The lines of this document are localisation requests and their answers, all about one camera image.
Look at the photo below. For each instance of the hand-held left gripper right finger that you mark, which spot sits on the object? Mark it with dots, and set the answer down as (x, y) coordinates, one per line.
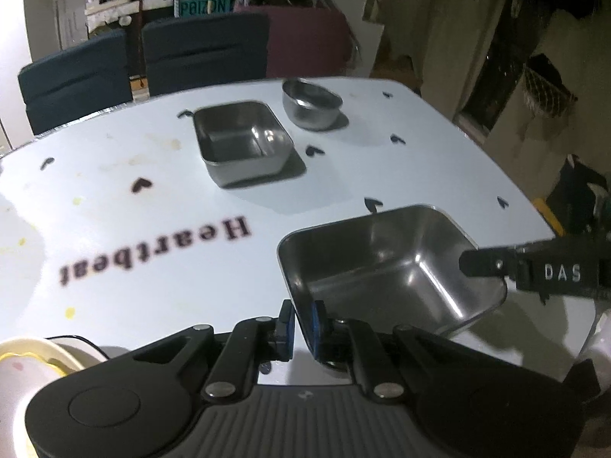
(315, 327)

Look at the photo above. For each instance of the round steel bowl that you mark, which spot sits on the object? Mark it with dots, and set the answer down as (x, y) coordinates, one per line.
(310, 105)

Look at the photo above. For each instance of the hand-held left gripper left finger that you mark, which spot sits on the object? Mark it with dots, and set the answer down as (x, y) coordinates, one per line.
(286, 327)

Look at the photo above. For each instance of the dark cloth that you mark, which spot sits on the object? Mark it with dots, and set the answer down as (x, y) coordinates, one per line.
(580, 195)

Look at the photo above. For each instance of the square steel tray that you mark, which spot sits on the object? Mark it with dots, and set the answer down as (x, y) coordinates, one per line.
(377, 257)
(238, 138)

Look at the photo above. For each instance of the dark blue chair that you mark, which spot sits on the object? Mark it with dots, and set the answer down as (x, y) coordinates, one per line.
(71, 76)
(205, 52)

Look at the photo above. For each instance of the teal sign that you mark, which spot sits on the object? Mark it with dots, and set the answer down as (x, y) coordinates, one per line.
(203, 7)

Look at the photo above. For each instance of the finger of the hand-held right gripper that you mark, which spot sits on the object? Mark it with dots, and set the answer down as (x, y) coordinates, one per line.
(484, 263)

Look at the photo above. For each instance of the maroon chair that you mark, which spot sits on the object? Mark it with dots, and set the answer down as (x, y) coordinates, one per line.
(305, 40)

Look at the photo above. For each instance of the white bowl yellow print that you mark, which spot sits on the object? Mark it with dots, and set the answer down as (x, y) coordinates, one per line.
(19, 391)

